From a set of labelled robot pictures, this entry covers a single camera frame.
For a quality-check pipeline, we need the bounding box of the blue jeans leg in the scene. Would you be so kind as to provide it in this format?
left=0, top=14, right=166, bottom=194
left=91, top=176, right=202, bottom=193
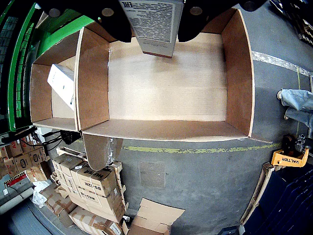
left=284, top=107, right=313, bottom=138
left=277, top=88, right=313, bottom=111

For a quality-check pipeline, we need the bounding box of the cardboard box with black print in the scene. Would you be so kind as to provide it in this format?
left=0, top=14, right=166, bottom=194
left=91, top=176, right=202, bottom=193
left=70, top=164, right=127, bottom=223

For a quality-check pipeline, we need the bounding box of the black cable coil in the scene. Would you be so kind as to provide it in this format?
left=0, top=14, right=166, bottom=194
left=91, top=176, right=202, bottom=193
left=60, top=130, right=81, bottom=145

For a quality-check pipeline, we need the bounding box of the plain cardboard box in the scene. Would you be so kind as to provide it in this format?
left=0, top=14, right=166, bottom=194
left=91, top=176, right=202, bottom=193
left=69, top=207, right=123, bottom=235
left=52, top=153, right=85, bottom=196

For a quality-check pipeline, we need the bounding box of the orange metal bracket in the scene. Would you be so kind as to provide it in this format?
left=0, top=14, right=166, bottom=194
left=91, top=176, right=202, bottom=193
left=270, top=146, right=310, bottom=168

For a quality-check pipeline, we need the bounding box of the long white carton box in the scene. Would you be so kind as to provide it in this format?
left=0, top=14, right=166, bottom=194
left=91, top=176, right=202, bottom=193
left=47, top=63, right=75, bottom=111

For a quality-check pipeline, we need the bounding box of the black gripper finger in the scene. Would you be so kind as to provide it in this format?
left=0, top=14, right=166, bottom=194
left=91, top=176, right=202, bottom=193
left=177, top=0, right=267, bottom=42
left=36, top=0, right=133, bottom=43

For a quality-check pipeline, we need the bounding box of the flat cardboard sheet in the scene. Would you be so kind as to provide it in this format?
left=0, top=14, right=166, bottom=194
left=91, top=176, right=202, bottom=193
left=122, top=197, right=186, bottom=235

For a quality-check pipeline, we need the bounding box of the white plastic bag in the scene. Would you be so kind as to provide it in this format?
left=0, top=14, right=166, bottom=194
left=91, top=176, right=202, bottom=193
left=32, top=180, right=53, bottom=209

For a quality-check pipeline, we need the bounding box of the cardboard box with red print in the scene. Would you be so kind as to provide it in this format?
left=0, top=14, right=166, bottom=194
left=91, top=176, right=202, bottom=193
left=0, top=137, right=51, bottom=183

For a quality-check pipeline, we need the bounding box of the two-compartment cardboard box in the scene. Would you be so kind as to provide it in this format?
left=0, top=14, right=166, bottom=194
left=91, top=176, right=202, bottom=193
left=29, top=8, right=273, bottom=172

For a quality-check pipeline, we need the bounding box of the red and white carton box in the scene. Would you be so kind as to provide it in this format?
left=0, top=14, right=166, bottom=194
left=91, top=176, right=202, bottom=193
left=119, top=0, right=184, bottom=59

